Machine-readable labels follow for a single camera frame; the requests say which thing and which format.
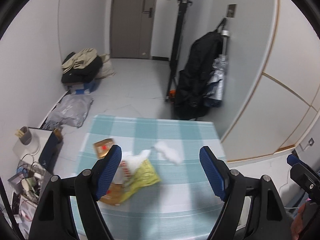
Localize grey plastic mailer bag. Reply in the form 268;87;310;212
46;94;94;128

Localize large brown packet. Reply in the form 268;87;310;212
99;182;127;205

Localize cream tote bag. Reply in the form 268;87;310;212
95;53;116;80

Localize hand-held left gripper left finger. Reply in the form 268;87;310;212
29;145;122;240

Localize grey door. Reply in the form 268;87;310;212
110;0;160;59

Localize white jar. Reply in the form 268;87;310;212
13;133;40;155

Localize beige jacket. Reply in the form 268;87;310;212
62;48;98;74

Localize tangled cables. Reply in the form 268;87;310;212
7;154;52;205

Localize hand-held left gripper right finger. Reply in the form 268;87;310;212
199;146;293;240

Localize white tissue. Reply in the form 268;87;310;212
151;141;183;166
122;149;152;173

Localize silver folded umbrella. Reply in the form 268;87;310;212
204;30;231;108

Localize person's right hand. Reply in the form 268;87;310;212
291;202;307;240

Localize black folded tripod stand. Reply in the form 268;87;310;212
165;0;193;103

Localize black clothing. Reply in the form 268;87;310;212
61;52;103;84

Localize white wardrobe with wooden trim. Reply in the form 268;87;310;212
220;0;320;163

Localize small brown sachet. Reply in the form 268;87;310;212
93;138;115;158

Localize dark blue box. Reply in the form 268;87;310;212
39;129;63;173

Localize grey cup with chopsticks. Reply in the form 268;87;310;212
15;126;33;145

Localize black jacket on hook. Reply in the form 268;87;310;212
174;17;225;120

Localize yellow snack packet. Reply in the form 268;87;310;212
116;159;160;203

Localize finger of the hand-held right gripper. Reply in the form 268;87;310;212
287;154;320;201

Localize blue storage box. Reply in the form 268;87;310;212
65;79;99;95

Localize teal checkered tablecloth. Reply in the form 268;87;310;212
70;115;227;240

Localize metal wall hook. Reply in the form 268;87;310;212
224;4;237;20

